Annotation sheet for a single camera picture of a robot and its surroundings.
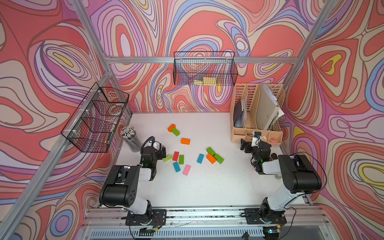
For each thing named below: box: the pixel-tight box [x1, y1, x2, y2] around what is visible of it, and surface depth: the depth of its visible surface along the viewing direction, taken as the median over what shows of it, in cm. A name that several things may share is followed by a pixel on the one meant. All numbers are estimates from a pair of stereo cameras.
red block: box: [172, 151, 180, 162], surface depth 97 cm
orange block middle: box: [181, 137, 191, 145], surface depth 104 cm
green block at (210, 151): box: [206, 146, 216, 157], surface depth 98 cm
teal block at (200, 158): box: [197, 153, 205, 164], surface depth 95 cm
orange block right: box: [206, 153, 216, 165], surface depth 95 cm
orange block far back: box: [167, 123, 176, 133], surface depth 110 cm
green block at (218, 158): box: [213, 153, 225, 164], surface depth 95 cm
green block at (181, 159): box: [179, 154, 185, 165], surface depth 95 cm
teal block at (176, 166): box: [173, 161, 181, 173], surface depth 93 cm
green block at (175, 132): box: [172, 128, 181, 137], surface depth 110 cm
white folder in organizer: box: [256, 84, 280, 130], surface depth 93 cm
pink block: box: [182, 164, 192, 176], surface depth 92 cm
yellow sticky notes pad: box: [194, 76, 217, 86], surface depth 85 cm
